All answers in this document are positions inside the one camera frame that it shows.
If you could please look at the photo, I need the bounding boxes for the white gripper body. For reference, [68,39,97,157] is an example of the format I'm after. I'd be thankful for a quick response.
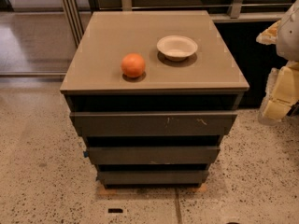
[273,61,299,106]

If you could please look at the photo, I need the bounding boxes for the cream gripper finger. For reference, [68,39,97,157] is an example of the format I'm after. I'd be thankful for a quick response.
[263,101,291,119]
[256,21,280,45]

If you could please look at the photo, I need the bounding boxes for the grey drawer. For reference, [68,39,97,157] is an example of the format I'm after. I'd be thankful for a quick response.
[70,111,236,137]
[97,170,208,186]
[88,147,220,165]

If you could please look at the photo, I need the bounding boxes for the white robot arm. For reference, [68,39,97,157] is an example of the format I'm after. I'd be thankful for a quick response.
[256,0,299,125]

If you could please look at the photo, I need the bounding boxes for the grey drawer cabinet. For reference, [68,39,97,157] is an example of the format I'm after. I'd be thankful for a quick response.
[61,11,249,175]

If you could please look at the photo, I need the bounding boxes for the white paper bowl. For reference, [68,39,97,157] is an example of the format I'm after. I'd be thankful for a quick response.
[156,35,198,62]

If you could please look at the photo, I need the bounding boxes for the orange fruit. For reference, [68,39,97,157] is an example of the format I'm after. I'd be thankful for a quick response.
[121,53,146,78]

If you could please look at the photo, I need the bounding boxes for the metal railing frame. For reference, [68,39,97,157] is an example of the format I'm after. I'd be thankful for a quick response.
[64,0,295,43]

